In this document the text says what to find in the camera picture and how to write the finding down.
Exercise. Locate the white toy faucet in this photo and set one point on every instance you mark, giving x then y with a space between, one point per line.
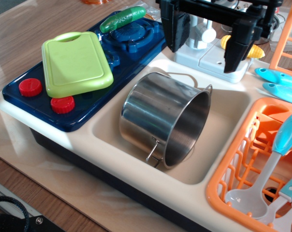
202 51

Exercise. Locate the white utensil blue handle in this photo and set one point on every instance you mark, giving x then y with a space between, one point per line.
283 223

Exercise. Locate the black metal base plate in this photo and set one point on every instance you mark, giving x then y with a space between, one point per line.
10 223

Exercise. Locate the yellow toy corn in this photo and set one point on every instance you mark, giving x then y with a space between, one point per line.
255 52

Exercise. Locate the orange object at top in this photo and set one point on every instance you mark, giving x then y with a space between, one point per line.
96 2

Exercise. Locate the green toy cucumber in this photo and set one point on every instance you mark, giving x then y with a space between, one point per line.
122 18

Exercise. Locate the red stove knob right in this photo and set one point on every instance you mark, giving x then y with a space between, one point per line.
62 105

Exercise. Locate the green plastic cutting board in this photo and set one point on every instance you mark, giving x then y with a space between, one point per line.
75 63

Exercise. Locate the orange dish rack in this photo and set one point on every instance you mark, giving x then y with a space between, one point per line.
250 150

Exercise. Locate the blue handled utensil upper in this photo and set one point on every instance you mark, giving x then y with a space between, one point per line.
274 76

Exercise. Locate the red stove knob left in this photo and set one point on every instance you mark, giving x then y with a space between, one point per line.
30 87

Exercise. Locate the cream toy sink unit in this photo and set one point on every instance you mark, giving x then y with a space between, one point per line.
108 179

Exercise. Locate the blue handled utensil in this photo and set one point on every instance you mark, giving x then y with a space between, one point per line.
274 76
282 92

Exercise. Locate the stainless steel pot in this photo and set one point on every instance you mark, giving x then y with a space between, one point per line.
164 117

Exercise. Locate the red stove knob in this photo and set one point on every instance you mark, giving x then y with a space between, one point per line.
62 105
30 87

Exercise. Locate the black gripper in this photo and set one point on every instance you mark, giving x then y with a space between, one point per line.
247 27

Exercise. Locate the white ladle blue handle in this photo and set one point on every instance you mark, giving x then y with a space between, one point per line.
250 200

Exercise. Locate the blue toy stove top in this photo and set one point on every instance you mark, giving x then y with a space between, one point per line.
128 50

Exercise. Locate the blue handled utensil lower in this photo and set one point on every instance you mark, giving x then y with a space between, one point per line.
282 92

